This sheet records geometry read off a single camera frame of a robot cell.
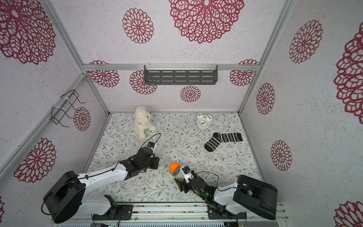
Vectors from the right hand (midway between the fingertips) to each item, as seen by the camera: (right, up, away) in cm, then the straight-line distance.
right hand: (178, 175), depth 82 cm
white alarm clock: (+18, +32, +21) cm, 43 cm away
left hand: (-12, +8, +5) cm, 15 cm away
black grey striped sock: (+29, +20, +21) cm, 41 cm away
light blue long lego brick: (-1, +3, -3) cm, 4 cm away
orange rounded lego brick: (-2, +6, -6) cm, 9 cm away
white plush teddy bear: (-24, +31, +11) cm, 41 cm away
